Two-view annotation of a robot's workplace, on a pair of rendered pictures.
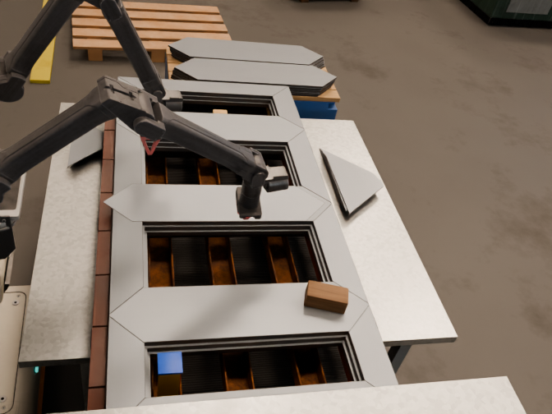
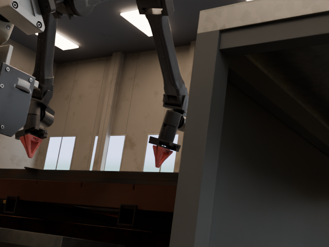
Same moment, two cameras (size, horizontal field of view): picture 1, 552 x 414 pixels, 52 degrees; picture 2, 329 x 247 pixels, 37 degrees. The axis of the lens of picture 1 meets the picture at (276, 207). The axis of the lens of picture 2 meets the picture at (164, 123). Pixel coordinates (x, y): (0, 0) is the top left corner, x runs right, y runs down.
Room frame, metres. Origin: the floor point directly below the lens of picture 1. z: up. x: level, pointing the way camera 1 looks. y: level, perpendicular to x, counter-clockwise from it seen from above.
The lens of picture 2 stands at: (-0.15, 1.02, 0.68)
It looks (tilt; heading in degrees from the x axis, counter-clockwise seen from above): 15 degrees up; 327
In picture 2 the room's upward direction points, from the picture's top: 8 degrees clockwise
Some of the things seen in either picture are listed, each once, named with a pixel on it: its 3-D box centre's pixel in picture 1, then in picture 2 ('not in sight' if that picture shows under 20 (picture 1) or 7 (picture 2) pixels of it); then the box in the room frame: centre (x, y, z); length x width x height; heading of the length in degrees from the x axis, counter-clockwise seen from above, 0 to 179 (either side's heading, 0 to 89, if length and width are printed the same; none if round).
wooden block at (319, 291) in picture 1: (326, 296); not in sight; (1.09, -0.20, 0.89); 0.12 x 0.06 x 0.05; 92
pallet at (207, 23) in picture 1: (152, 30); not in sight; (4.10, 1.26, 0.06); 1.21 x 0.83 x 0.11; 112
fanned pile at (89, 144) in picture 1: (88, 140); not in sight; (1.79, 0.80, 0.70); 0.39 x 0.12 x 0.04; 19
